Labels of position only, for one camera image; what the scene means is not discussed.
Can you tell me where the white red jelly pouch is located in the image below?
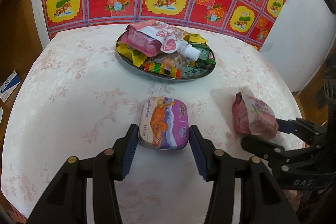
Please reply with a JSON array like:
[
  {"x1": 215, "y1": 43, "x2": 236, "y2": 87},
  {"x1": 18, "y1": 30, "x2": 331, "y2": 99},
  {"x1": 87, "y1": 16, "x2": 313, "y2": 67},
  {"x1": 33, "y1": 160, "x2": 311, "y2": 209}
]
[{"x1": 121, "y1": 19, "x2": 201, "y2": 61}]

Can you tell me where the yellow snack packet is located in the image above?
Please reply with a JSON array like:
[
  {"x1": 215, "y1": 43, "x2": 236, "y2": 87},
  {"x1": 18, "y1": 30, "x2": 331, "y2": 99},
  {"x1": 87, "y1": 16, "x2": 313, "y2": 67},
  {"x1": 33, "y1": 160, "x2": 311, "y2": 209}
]
[{"x1": 117, "y1": 43, "x2": 147, "y2": 68}]

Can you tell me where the green snack packet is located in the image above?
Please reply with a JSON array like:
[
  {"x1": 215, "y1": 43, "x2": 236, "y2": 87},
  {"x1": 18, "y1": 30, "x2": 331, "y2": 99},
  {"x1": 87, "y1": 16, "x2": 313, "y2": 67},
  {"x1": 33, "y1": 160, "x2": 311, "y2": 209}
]
[{"x1": 191, "y1": 43, "x2": 216, "y2": 68}]

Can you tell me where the dark patterned serving plate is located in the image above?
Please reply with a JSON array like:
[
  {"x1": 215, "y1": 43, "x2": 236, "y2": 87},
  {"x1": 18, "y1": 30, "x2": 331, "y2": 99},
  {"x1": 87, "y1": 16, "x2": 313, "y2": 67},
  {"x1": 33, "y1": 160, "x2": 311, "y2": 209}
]
[{"x1": 116, "y1": 36, "x2": 216, "y2": 81}]

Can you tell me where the brown wooden cabinet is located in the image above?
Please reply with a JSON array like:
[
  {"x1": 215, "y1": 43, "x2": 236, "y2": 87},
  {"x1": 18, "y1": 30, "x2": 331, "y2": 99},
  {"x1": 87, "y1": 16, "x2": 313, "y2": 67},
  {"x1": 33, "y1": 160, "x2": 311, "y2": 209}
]
[{"x1": 0, "y1": 0, "x2": 44, "y2": 135}]

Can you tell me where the purple tin candy box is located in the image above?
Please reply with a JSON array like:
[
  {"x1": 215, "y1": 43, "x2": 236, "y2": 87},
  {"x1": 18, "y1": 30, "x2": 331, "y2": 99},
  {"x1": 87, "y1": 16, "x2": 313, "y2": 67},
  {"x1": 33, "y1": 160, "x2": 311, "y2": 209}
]
[{"x1": 138, "y1": 97, "x2": 189, "y2": 150}]

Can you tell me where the blue white small box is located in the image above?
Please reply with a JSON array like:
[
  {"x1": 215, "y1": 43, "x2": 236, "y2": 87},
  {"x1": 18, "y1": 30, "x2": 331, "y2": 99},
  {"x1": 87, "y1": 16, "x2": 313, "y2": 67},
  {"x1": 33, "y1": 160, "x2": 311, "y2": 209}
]
[{"x1": 1, "y1": 71, "x2": 21, "y2": 103}]

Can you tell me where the pink jelly pouch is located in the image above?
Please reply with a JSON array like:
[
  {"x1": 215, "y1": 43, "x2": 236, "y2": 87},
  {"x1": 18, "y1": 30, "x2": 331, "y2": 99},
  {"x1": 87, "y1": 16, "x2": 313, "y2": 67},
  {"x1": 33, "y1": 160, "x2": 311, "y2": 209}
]
[{"x1": 232, "y1": 86, "x2": 279, "y2": 140}]

